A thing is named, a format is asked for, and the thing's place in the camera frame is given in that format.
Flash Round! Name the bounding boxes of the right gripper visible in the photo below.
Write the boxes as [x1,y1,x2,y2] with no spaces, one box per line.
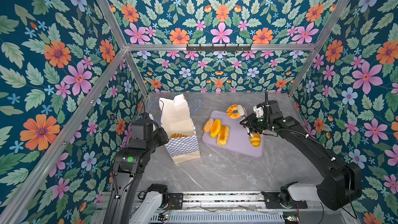
[239,113,273,133]

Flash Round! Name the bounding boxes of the metal tongs white tips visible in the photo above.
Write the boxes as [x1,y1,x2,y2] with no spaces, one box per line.
[237,105,253,137]

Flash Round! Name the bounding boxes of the large striped loaf bread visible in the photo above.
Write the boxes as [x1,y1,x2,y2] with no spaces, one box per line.
[171,133,188,139]

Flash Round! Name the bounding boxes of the braided bagel bread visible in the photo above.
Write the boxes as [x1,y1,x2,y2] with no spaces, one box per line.
[227,104,240,119]

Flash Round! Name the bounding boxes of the lilac plastic tray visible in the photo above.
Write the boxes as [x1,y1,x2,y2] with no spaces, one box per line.
[202,111,265,158]

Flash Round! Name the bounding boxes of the checkered paper bag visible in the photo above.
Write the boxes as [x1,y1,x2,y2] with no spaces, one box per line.
[148,94,203,164]

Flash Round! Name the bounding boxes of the long ridged glazed bread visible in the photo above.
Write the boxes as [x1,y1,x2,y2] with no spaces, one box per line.
[217,125,230,146]

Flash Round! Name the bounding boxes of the yellow oval bread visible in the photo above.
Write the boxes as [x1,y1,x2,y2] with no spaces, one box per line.
[210,119,222,138]

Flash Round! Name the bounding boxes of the sugared round bread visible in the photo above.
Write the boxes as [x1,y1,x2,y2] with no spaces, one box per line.
[203,118,214,133]

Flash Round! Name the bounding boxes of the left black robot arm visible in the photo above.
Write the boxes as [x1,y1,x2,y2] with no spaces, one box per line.
[104,118,169,224]

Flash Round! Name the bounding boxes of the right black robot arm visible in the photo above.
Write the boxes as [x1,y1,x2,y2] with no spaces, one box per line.
[240,100,362,211]

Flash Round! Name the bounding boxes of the small striped round bun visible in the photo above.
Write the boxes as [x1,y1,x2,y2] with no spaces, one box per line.
[249,133,262,147]

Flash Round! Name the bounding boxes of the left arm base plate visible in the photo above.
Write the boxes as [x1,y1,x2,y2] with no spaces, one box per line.
[160,192,184,211]

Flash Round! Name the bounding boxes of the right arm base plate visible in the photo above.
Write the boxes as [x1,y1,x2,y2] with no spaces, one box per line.
[261,191,308,209]

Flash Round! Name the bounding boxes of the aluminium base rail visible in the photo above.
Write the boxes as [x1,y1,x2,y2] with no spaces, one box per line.
[90,190,361,224]

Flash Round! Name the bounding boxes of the black hook rail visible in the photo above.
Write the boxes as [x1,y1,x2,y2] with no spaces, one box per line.
[185,44,252,52]

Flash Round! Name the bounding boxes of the aluminium frame bars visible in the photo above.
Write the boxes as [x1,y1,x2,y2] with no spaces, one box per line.
[0,0,368,224]

